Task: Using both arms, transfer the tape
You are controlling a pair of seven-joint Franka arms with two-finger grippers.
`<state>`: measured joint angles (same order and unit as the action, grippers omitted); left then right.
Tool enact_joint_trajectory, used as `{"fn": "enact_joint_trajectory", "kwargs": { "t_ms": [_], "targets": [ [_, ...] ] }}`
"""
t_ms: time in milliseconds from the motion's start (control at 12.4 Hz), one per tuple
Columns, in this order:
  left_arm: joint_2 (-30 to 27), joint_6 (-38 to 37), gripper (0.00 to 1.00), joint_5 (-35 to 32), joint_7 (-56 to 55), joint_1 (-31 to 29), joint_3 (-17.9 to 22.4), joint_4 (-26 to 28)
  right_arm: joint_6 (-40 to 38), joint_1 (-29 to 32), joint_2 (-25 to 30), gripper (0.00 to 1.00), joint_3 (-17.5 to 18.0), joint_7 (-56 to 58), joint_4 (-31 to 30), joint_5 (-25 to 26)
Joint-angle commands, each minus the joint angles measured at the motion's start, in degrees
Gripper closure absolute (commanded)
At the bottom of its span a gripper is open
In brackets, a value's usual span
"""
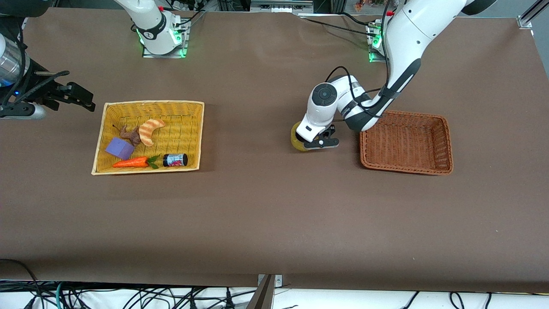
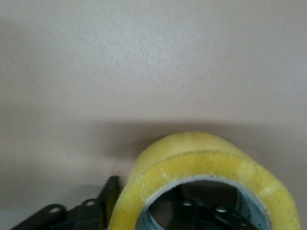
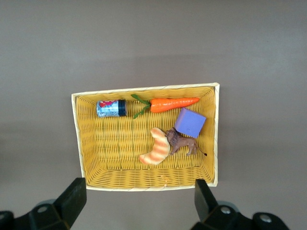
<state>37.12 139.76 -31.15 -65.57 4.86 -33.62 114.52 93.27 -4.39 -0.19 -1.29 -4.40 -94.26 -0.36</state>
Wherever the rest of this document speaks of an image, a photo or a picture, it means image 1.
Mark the grey slanted beam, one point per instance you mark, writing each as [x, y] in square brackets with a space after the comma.
[263, 298]

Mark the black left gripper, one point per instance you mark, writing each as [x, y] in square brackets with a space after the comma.
[299, 137]

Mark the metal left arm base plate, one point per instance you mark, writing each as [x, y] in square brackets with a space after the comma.
[374, 58]

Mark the yellow wicker basket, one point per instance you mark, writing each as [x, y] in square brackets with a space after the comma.
[188, 116]

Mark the clear tape roll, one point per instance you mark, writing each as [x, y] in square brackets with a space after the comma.
[295, 139]

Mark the brown toy figure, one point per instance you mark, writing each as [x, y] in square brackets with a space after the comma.
[134, 136]

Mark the purple cube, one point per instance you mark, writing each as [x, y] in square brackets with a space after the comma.
[120, 149]

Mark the metal table edge bracket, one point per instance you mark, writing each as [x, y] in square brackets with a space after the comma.
[279, 281]

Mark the aluminium frame rail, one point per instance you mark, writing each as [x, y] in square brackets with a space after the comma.
[526, 19]

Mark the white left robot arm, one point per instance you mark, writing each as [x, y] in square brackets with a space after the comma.
[411, 34]

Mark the toy croissant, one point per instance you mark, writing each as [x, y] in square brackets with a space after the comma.
[148, 133]

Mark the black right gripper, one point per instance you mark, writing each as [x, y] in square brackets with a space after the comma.
[50, 92]

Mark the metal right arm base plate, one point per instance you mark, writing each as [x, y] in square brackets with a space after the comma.
[165, 56]

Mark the grey metal equipment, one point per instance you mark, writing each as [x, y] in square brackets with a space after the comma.
[279, 6]

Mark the orange toy carrot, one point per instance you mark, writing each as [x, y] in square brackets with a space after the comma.
[131, 163]

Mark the small black jar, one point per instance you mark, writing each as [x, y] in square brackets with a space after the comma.
[175, 160]

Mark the brown wicker basket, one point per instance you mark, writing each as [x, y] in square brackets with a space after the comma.
[403, 141]

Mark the colourful background object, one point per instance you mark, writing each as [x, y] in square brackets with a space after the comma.
[364, 5]

